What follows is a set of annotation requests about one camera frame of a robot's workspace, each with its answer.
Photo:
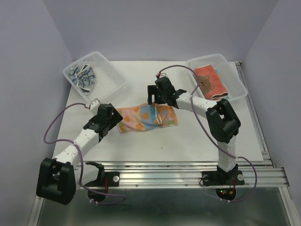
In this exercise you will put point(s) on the aluminium mounting rail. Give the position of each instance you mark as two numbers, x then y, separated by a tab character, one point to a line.
185	175

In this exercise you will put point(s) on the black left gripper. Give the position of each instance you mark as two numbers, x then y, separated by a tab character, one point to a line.
115	118

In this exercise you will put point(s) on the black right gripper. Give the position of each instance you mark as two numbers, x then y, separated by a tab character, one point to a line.
153	89

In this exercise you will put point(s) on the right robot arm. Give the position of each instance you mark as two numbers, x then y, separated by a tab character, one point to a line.
222	120

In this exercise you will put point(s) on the small patterned towels in basket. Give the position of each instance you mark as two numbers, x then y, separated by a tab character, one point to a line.
83	77

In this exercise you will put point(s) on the white basket with towels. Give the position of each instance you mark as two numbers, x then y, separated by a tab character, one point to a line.
110	80

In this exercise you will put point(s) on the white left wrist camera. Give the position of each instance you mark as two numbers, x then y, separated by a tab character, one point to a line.
94	106

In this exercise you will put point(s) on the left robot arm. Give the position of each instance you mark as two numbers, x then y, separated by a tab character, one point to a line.
59	178

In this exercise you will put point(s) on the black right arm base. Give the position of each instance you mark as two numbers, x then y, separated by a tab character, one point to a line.
221	178

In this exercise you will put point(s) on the pastel orange dot towel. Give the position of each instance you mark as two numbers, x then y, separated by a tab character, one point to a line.
146	117

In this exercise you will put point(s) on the white empty plastic basket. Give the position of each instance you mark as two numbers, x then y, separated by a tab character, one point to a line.
231	81

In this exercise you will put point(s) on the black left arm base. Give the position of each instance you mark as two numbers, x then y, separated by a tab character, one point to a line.
95	175

